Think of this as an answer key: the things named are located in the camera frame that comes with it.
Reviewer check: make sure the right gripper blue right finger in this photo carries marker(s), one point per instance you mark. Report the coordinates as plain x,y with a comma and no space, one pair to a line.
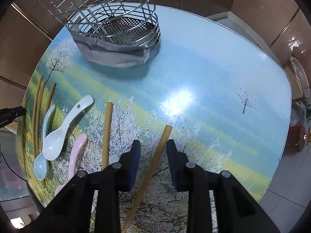
177,162

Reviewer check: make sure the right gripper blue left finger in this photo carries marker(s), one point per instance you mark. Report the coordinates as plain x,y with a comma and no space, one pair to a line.
129,162

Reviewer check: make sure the bamboo chopstick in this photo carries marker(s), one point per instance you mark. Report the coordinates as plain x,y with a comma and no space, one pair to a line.
50,95
34,113
24,105
148,176
106,134
38,110

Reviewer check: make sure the pink ceramic spoon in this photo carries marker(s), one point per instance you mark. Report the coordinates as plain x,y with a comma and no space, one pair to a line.
78,145

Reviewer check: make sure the white ceramic spoon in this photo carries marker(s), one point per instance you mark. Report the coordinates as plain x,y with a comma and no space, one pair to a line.
54,141

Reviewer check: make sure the wire utensil holder basket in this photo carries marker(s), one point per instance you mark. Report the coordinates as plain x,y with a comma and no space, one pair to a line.
121,22

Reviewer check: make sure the brown kitchen base cabinets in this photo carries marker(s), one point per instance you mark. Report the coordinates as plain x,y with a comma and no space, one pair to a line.
27,29

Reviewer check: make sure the flower print folding table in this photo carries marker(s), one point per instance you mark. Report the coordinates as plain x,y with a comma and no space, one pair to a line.
228,104

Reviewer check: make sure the grey cloth under basket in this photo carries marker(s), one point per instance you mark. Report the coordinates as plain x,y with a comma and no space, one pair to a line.
112,55

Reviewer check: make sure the amber oil bottle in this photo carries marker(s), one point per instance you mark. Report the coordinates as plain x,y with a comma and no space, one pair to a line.
298,137

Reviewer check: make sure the beige trash bin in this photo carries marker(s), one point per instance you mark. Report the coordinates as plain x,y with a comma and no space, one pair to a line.
300,76

